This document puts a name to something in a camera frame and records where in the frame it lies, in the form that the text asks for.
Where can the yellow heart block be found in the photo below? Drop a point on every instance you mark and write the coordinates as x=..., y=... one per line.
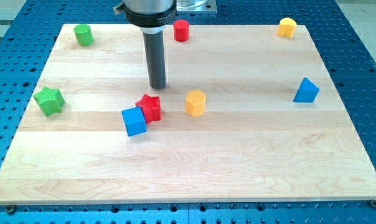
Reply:
x=286, y=28

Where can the blue triangle block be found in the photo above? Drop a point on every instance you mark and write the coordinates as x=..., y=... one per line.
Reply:
x=307, y=92

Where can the red star block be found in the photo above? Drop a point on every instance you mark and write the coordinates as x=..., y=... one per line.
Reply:
x=151, y=108

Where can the metal base plate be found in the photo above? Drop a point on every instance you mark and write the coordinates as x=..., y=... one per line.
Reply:
x=197, y=6

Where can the green star block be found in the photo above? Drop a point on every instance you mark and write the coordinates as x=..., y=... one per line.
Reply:
x=49, y=100

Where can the light wooden board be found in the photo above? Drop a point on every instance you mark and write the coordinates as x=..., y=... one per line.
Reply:
x=252, y=143

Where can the blue cube block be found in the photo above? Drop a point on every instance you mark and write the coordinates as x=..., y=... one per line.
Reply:
x=134, y=121

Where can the green cylinder block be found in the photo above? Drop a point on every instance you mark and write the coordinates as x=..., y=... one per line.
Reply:
x=83, y=34

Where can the yellow hexagon block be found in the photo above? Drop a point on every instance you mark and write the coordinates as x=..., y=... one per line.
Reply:
x=195, y=103

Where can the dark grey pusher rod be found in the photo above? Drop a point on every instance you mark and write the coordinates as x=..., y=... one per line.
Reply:
x=154, y=48

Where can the red cylinder block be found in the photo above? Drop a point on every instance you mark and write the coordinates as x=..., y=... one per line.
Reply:
x=181, y=30

